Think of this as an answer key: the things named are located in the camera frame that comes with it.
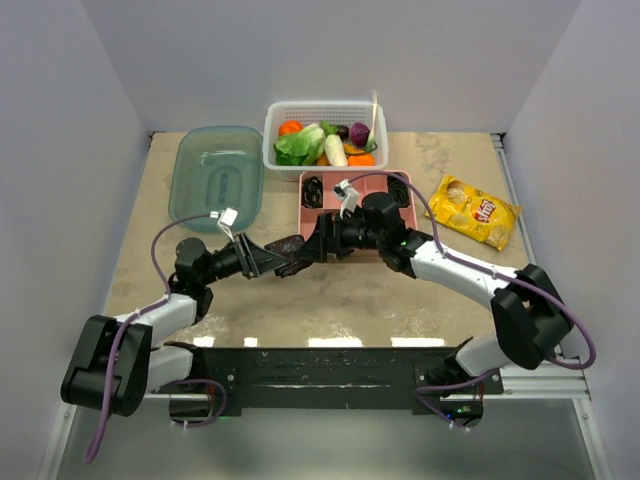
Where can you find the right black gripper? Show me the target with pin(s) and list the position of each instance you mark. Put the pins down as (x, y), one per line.
(328, 229)

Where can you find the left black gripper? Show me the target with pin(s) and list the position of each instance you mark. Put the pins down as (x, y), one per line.
(252, 259)

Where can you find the dark patterned necktie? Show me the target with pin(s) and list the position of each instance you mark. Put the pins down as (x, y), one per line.
(289, 247)

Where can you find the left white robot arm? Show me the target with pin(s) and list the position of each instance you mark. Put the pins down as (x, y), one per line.
(109, 368)

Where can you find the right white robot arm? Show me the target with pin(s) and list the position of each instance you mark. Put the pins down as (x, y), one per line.
(528, 321)

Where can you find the pink divided organizer tray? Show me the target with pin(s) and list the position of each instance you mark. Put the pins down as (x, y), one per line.
(365, 183)

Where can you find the rolled black tie left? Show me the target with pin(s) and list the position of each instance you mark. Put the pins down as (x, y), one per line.
(312, 193)

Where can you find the rolled black tie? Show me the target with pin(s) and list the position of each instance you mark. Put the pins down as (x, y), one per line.
(398, 189)
(312, 193)

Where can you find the green lettuce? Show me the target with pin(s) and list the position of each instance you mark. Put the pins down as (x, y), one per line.
(303, 148)

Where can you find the teal transparent container lid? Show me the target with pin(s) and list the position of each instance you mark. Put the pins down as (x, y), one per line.
(217, 167)

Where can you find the rolled black tie right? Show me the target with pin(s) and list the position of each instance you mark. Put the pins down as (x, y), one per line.
(398, 189)

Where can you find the white daikon radish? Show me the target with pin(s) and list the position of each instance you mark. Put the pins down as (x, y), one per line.
(334, 151)

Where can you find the white plastic basket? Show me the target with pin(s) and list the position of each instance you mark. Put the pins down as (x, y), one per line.
(340, 112)

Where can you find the green onion stalk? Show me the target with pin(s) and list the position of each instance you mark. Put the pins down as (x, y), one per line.
(371, 144)

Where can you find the dark eggplant toy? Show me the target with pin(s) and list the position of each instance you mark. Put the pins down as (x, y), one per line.
(343, 132)

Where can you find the purple onion toy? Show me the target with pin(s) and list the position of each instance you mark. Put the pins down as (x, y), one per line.
(358, 134)

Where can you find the orange pumpkin toy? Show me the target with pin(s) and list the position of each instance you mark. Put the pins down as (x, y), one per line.
(290, 127)

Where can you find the yellow chips bag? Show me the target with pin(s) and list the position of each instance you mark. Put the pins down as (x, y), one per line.
(474, 212)

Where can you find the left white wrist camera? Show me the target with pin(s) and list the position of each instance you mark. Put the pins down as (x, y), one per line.
(225, 220)

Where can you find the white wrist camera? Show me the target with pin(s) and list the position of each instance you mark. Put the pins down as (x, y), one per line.
(348, 196)
(225, 220)

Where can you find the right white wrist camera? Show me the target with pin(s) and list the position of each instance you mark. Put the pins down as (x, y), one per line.
(348, 196)

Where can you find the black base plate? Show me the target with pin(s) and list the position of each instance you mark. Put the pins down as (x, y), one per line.
(388, 378)

